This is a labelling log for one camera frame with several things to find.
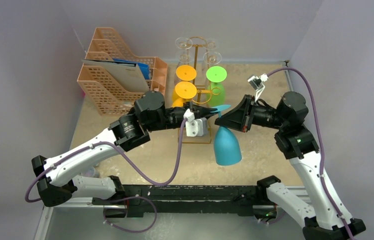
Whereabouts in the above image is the green plastic goblet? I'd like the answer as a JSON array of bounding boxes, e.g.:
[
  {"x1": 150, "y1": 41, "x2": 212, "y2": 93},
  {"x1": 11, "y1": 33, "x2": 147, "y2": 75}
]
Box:
[{"x1": 205, "y1": 66, "x2": 228, "y2": 107}]

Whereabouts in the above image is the yellow plastic goblet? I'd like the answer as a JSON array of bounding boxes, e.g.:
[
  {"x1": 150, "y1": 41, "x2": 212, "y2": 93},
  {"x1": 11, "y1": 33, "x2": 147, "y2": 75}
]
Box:
[
  {"x1": 174, "y1": 65, "x2": 197, "y2": 87},
  {"x1": 171, "y1": 81, "x2": 197, "y2": 107}
]

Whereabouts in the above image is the blue plastic goblet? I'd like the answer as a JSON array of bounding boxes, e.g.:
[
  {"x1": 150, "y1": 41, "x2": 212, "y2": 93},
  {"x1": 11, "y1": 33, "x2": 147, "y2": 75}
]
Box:
[{"x1": 210, "y1": 104, "x2": 243, "y2": 167}]

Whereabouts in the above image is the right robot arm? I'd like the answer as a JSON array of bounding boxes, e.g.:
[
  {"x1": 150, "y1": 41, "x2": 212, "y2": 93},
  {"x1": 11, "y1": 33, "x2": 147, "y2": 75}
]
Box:
[{"x1": 215, "y1": 91, "x2": 366, "y2": 240}]

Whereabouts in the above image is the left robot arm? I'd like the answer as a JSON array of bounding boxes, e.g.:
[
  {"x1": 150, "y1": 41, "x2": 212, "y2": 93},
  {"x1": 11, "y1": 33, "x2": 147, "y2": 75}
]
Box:
[{"x1": 24, "y1": 90, "x2": 218, "y2": 207}]

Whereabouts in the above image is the blue folder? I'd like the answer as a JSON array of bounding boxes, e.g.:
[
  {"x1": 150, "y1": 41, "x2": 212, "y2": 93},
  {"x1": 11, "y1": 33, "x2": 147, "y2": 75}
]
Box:
[{"x1": 112, "y1": 58, "x2": 151, "y2": 81}]

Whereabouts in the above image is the grey paper folder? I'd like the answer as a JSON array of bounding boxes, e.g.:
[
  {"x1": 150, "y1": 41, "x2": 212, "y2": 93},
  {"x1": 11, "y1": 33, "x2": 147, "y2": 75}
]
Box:
[{"x1": 81, "y1": 59, "x2": 150, "y2": 93}]

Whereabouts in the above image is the peach plastic file organizer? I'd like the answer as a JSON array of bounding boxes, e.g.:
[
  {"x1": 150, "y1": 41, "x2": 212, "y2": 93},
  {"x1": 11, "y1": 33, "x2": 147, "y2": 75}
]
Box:
[{"x1": 77, "y1": 27, "x2": 168, "y2": 116}]

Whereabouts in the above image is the small clear plastic cup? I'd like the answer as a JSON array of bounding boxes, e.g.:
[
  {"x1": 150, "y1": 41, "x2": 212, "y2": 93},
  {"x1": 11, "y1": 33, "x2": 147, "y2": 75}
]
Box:
[{"x1": 80, "y1": 166, "x2": 97, "y2": 178}]

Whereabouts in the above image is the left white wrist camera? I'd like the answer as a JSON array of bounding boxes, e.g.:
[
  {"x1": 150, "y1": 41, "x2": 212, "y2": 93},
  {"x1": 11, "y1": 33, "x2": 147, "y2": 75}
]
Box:
[{"x1": 183, "y1": 109, "x2": 209, "y2": 137}]

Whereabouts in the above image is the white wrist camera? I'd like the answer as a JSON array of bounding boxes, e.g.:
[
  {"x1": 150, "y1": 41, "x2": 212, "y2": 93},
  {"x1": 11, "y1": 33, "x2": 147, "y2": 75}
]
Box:
[
  {"x1": 183, "y1": 109, "x2": 209, "y2": 137},
  {"x1": 247, "y1": 73, "x2": 269, "y2": 103}
]

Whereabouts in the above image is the gold wire wine glass rack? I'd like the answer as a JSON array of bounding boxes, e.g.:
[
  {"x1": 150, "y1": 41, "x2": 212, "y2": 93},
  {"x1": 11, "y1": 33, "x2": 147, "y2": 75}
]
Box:
[{"x1": 177, "y1": 36, "x2": 222, "y2": 145}]

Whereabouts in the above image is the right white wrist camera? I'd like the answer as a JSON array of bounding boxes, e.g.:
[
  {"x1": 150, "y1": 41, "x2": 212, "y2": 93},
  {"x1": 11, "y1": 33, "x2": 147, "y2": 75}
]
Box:
[{"x1": 247, "y1": 73, "x2": 269, "y2": 103}]

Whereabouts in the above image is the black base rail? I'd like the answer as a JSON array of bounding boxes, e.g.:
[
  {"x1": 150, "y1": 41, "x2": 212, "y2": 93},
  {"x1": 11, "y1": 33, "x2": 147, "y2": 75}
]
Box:
[{"x1": 92, "y1": 184, "x2": 279, "y2": 220}]

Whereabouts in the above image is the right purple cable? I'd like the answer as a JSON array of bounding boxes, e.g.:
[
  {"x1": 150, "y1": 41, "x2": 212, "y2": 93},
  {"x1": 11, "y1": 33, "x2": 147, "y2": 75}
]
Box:
[{"x1": 266, "y1": 67, "x2": 355, "y2": 240}]

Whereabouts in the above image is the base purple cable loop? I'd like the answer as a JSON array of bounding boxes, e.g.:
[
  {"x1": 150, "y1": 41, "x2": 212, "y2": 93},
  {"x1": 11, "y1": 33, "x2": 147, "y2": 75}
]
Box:
[{"x1": 103, "y1": 195, "x2": 158, "y2": 233}]

